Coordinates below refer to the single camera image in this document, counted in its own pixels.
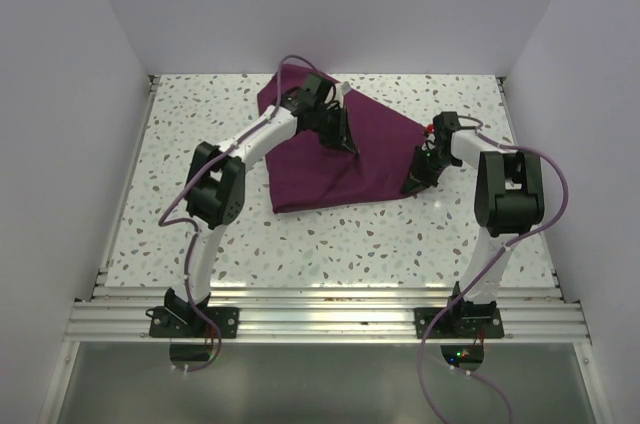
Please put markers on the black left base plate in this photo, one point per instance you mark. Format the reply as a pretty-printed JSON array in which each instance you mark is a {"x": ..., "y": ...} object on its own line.
[{"x": 165, "y": 325}]

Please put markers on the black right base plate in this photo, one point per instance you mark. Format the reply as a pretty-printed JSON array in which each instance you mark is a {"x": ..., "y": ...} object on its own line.
[{"x": 468, "y": 325}]

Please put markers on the purple cloth mat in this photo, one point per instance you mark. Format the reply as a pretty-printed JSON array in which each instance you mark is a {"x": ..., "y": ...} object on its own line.
[{"x": 304, "y": 175}]

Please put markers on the aluminium rail frame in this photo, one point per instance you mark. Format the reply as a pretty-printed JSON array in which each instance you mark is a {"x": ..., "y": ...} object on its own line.
[{"x": 326, "y": 331}]

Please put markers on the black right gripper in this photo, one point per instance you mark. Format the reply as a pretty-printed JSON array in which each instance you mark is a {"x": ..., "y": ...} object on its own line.
[{"x": 417, "y": 179}]

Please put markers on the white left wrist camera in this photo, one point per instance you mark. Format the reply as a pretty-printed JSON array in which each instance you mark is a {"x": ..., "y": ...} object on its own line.
[{"x": 343, "y": 88}]

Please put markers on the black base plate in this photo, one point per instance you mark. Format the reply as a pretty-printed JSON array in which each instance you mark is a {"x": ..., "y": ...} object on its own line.
[
  {"x": 468, "y": 325},
  {"x": 165, "y": 325}
]

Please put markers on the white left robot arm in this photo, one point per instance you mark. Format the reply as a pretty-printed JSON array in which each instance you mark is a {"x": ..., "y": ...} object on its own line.
[{"x": 214, "y": 192}]

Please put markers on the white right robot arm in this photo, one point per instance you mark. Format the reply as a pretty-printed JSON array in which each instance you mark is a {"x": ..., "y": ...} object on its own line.
[{"x": 508, "y": 202}]

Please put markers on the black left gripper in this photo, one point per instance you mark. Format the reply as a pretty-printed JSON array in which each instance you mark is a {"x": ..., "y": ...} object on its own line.
[{"x": 341, "y": 135}]

